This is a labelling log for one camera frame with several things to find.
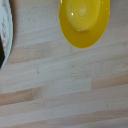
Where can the white floral rim plate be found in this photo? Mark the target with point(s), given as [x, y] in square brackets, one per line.
[6, 26]

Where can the yellow bowl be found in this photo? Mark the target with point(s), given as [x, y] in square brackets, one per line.
[85, 23]

